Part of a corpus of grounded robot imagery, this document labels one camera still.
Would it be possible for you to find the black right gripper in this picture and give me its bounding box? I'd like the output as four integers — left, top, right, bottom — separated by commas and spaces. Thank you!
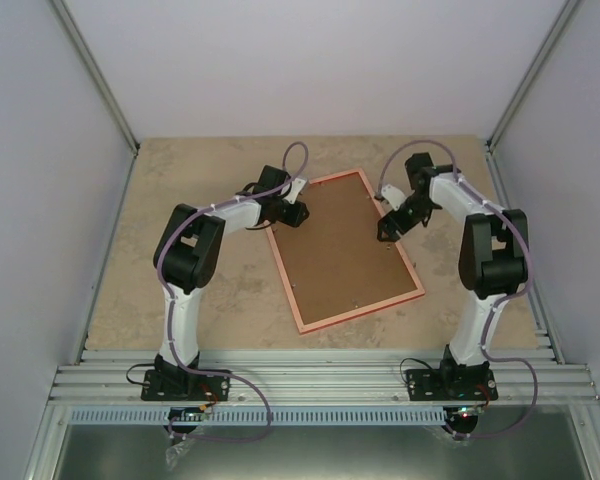
379, 195, 437, 242

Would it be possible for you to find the red wooden picture frame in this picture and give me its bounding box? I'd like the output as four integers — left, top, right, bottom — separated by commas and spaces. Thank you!
265, 168, 426, 336

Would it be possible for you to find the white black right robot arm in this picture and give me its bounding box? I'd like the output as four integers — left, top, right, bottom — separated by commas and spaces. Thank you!
375, 153, 530, 399

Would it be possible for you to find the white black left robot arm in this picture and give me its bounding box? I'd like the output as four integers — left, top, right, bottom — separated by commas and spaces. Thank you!
141, 165, 309, 401

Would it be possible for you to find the clear plastic bag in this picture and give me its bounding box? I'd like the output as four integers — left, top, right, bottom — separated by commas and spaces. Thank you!
165, 436, 192, 471

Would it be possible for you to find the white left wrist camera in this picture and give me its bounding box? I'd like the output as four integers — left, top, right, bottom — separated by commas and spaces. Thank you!
283, 176, 309, 204

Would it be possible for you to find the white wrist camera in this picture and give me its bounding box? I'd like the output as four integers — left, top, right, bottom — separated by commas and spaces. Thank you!
375, 184, 406, 211
283, 176, 309, 204

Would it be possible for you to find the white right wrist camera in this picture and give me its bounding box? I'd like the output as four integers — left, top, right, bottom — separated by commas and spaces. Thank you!
375, 184, 406, 211

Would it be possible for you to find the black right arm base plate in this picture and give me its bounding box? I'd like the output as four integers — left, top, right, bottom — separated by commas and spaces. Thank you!
406, 369, 499, 403

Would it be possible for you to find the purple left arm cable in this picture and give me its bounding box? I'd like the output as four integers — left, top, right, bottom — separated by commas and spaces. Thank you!
157, 142, 275, 445

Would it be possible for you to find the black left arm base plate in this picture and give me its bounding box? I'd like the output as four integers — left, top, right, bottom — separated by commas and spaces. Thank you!
140, 370, 230, 403

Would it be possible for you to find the aluminium rail platform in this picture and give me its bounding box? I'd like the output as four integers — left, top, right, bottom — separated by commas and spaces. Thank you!
49, 348, 600, 406

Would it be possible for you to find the aluminium corner post left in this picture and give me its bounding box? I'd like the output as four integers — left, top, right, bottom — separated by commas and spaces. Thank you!
48, 0, 140, 156

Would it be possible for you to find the aluminium corner post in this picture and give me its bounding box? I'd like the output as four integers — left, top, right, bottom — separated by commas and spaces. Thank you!
485, 0, 583, 153
48, 0, 140, 156

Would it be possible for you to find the grey slotted cable duct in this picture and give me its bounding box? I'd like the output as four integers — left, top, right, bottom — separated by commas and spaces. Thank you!
69, 406, 446, 426

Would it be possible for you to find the aluminium corner post right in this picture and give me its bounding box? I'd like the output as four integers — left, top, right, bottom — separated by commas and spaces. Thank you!
485, 0, 583, 153

